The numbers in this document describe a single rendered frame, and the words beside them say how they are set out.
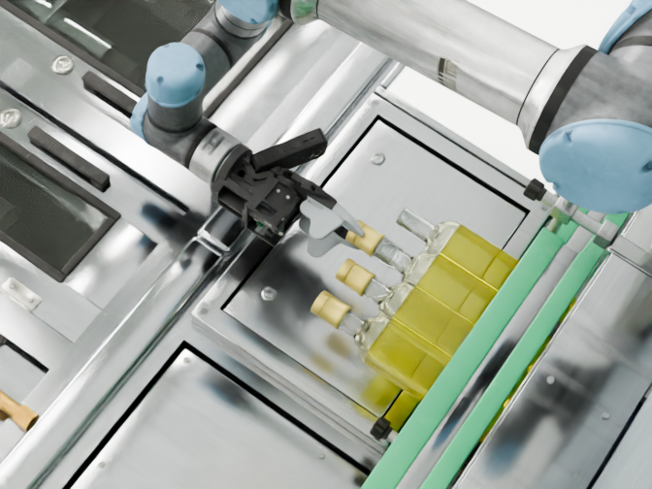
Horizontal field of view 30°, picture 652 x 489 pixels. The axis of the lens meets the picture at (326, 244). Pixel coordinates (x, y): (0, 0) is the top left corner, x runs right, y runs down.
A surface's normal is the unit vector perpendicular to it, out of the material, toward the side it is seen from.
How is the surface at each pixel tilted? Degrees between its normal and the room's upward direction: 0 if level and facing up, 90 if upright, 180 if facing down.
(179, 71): 90
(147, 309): 90
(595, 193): 98
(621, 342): 90
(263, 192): 90
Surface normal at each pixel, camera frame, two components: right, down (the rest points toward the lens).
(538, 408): 0.07, -0.43
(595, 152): -0.44, 0.76
